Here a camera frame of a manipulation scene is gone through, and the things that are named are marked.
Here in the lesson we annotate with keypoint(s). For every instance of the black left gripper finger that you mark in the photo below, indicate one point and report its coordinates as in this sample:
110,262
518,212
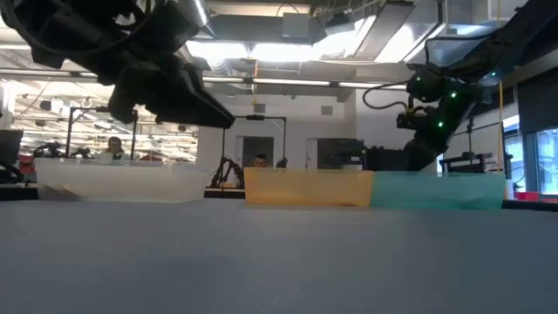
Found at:
174,114
200,98

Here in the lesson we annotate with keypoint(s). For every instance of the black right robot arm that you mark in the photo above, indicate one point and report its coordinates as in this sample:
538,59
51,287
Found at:
501,43

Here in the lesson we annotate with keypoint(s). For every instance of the black background robot arm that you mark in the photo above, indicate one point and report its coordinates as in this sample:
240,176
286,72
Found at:
48,150
226,172

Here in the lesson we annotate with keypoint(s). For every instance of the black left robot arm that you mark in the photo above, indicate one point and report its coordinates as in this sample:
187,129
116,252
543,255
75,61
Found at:
65,26

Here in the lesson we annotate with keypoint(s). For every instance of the black floor stand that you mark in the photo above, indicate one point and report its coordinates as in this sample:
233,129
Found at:
468,161

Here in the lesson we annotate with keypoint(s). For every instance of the teal translucent plastic bin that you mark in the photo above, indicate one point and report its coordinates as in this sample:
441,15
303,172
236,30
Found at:
436,189

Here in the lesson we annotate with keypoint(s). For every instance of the person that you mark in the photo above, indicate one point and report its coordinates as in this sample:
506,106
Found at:
115,148
260,161

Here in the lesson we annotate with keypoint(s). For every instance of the long ceiling light strip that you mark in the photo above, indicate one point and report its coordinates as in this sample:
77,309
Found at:
287,81

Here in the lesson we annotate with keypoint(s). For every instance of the clear plastic bin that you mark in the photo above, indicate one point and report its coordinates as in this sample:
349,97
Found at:
109,183

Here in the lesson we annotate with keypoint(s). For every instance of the black shelving cabinet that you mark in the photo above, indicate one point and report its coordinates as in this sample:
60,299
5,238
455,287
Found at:
340,152

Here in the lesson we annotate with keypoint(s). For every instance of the red flat box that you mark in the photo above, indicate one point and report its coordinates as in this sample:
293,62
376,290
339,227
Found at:
526,196

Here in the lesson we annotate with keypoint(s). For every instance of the orange translucent plastic bin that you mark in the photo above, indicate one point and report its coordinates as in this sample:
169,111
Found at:
305,187

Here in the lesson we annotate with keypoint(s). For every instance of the black monitor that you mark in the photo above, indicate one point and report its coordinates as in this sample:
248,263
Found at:
11,146

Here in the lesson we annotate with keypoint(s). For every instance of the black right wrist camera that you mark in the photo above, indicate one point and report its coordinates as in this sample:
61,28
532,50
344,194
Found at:
410,120

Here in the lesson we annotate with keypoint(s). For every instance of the black gantry frame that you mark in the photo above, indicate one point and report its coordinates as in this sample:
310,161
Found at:
70,131
255,117

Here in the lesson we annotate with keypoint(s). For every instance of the black aluminium table frame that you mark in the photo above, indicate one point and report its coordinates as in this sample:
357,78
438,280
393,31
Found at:
222,193

